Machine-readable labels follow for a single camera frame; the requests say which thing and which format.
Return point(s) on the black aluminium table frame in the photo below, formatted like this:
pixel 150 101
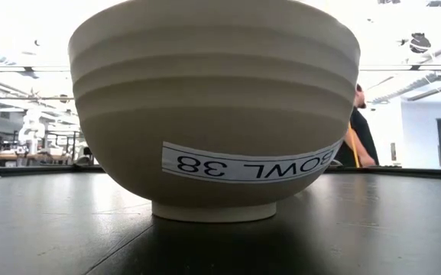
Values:
pixel 33 170

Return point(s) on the beige ribbed labelled bowl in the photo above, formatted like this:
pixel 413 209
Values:
pixel 212 95

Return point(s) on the thin grey overhead rail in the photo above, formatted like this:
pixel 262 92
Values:
pixel 416 67

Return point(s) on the wooden desk under white robot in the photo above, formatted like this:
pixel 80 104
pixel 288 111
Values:
pixel 13 156

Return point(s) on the black round ceiling fixture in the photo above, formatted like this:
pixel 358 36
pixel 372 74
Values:
pixel 420 43

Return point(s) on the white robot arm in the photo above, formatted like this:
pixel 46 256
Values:
pixel 32 131

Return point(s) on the person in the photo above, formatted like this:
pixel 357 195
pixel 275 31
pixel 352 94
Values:
pixel 363 133

